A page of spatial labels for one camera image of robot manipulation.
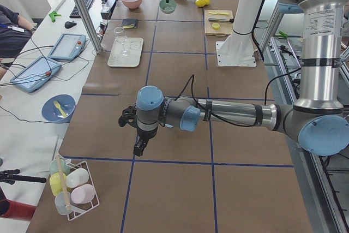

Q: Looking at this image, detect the green bowl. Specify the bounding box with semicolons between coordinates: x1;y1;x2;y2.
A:
159;0;177;14

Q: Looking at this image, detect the blue bowl with fork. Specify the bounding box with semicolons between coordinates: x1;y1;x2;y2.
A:
41;94;76;124

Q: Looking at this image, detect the whole yellow lemon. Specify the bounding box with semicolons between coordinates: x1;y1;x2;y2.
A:
195;0;206;8

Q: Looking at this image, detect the grey folded cloth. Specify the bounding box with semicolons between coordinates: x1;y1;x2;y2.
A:
122;19;139;29

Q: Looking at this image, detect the lemon half slice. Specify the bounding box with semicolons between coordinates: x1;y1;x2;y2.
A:
212;22;220;29

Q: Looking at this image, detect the wooden cutting board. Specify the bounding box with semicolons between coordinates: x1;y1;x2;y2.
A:
204;9;234;36

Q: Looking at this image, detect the clear wine glass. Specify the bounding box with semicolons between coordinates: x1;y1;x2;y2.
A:
113;26;130;56

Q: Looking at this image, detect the yellow plastic knife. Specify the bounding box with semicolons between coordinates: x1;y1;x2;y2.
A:
208;11;230;15

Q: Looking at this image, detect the cream bear tray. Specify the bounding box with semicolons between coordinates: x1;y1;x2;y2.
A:
107;37;143;68

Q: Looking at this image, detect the white plastic cup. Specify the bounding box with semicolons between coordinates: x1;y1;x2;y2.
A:
65;168;89;188

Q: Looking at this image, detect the pale pink plastic cup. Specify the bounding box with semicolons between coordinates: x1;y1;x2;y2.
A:
71;184;95;204

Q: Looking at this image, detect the black keyboard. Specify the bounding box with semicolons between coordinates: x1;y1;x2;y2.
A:
69;0;97;19

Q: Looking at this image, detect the green plastic cup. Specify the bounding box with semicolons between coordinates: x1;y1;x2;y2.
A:
50;158;70;175

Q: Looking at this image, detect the yellow plastic cup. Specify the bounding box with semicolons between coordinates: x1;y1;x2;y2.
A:
49;172;63;196

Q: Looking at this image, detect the yellow plastic fork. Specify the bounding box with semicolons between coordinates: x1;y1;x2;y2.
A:
53;100;67;118

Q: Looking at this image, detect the clear plastic cup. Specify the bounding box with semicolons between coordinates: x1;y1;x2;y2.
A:
55;192;72;215

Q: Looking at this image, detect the black computer mouse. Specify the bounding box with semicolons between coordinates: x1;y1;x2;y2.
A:
64;21;77;29

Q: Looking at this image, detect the far blue teach pendant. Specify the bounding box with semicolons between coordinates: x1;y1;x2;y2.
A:
48;33;86;61

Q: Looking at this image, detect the blue teach pendant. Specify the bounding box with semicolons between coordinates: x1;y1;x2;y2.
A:
10;56;62;93
48;33;86;61

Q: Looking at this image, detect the green clamp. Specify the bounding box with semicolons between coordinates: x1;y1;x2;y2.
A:
49;10;62;22

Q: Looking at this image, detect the near blue teach pendant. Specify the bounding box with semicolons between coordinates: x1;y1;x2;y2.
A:
10;56;62;93

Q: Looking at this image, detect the seated person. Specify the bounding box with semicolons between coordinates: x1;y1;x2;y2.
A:
0;4;38;81

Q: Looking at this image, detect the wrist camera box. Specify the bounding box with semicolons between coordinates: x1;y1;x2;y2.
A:
118;106;137;128

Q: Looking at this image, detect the steel knife handle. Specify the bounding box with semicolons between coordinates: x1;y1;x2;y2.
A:
208;17;234;23

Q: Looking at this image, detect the white wire cup rack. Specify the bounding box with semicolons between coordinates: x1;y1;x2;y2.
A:
55;155;100;221

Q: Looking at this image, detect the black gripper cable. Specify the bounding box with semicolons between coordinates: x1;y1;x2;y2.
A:
159;74;260;128

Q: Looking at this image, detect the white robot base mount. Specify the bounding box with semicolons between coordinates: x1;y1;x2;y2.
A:
216;0;263;67

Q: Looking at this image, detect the aluminium frame post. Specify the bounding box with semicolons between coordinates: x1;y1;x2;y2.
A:
74;0;103;54

